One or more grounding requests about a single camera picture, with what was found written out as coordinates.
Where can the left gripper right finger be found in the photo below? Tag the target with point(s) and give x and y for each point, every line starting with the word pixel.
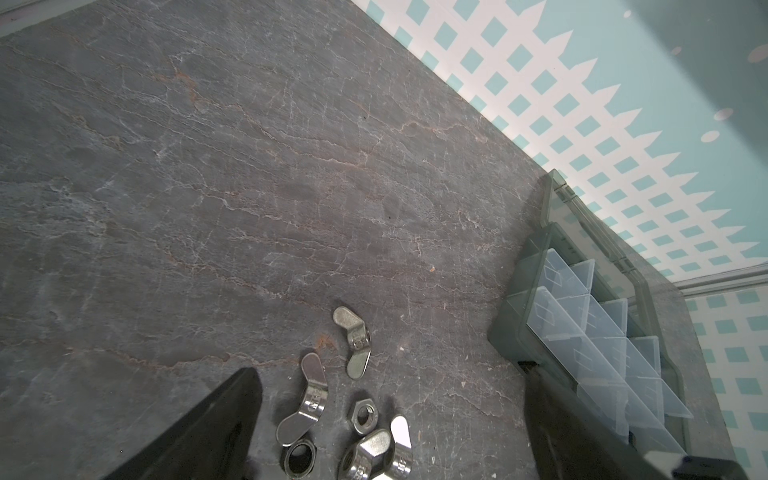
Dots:
pixel 568 442

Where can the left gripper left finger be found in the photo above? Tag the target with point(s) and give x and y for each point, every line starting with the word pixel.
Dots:
pixel 211 441

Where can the grey plastic organizer box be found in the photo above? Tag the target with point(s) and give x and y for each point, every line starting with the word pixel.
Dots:
pixel 580 308

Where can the silver hex nut left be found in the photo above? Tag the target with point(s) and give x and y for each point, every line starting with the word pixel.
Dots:
pixel 364 416

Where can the dark ring washer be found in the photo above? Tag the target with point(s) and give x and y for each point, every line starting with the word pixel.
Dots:
pixel 299 458

